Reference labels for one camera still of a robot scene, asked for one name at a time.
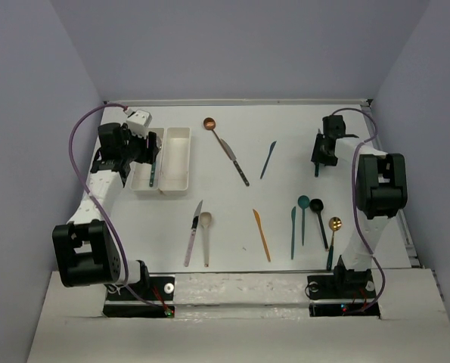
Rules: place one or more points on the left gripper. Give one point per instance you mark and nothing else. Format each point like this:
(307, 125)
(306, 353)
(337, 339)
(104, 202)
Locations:
(147, 155)

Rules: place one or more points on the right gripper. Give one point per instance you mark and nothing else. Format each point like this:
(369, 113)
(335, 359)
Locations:
(317, 155)

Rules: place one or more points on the silver spoon green handle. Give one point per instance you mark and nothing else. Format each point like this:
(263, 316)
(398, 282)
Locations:
(154, 165)

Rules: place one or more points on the black spoon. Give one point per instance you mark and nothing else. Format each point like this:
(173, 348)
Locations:
(316, 205)

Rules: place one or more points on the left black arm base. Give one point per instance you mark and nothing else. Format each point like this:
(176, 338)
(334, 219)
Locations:
(155, 302)

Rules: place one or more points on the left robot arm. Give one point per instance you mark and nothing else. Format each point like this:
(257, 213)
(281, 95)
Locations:
(86, 251)

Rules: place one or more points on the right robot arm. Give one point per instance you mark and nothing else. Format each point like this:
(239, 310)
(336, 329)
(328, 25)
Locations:
(379, 191)

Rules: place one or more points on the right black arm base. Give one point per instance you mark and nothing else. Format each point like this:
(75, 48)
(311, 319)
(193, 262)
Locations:
(325, 300)

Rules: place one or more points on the white left utensil tray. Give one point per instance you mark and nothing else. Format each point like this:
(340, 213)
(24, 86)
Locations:
(141, 172)

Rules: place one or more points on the white utensil tray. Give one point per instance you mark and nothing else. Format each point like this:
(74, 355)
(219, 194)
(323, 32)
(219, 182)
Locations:
(141, 172)
(174, 173)

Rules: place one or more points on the white right utensil tray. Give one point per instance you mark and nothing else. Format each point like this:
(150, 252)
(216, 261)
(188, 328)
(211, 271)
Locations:
(174, 173)

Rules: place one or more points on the blue plastic knife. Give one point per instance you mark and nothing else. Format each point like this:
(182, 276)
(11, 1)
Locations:
(270, 151)

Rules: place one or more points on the teal plastic spoon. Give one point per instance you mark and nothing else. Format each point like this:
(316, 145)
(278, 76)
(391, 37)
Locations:
(303, 203)

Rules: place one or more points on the teal plastic knife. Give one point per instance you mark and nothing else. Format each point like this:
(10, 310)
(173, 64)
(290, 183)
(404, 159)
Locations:
(293, 230)

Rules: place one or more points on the beige plastic spoon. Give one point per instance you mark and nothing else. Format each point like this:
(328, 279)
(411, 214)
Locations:
(205, 222)

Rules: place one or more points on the orange plastic knife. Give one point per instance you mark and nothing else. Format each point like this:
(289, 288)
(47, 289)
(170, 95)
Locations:
(262, 235)

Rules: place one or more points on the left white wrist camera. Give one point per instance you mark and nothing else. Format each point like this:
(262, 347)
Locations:
(139, 121)

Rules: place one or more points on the gold spoon teal handle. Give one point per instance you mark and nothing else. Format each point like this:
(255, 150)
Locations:
(335, 225)

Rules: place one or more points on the steel knife pink handle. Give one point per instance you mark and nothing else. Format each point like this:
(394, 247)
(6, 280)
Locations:
(193, 234)

